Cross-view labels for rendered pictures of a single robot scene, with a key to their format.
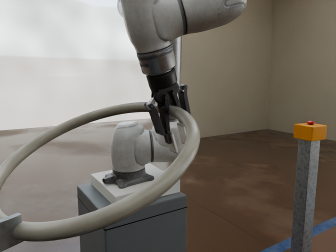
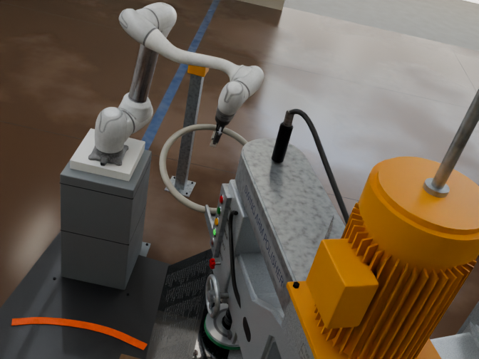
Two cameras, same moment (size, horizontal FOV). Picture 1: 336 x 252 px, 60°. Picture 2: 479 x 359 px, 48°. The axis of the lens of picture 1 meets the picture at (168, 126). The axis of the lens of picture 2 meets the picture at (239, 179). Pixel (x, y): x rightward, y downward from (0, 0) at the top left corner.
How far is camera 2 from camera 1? 228 cm
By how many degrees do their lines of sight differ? 59
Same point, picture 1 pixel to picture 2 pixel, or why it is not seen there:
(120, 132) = (115, 123)
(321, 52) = not seen: outside the picture
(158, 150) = (137, 127)
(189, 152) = not seen: hidden behind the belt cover
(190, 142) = not seen: hidden behind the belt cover
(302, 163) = (193, 92)
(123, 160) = (117, 144)
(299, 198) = (189, 117)
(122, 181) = (117, 159)
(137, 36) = (232, 110)
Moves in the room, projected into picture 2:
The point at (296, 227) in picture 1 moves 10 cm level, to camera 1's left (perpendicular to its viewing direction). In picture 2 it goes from (185, 138) to (176, 142)
